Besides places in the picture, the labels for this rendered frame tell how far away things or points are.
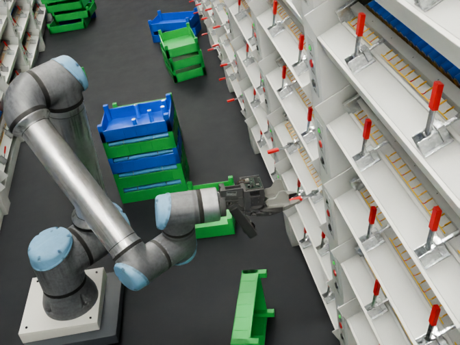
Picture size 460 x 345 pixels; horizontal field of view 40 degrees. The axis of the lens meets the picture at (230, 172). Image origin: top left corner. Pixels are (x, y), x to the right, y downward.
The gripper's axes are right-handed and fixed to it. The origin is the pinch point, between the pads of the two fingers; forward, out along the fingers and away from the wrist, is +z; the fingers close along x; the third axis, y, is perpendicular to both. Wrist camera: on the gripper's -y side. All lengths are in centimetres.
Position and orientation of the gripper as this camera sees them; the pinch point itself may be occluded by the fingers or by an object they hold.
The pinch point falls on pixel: (293, 199)
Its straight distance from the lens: 169.1
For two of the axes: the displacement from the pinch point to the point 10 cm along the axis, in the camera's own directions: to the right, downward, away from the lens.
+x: -1.7, -5.2, 8.4
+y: -0.5, -8.4, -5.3
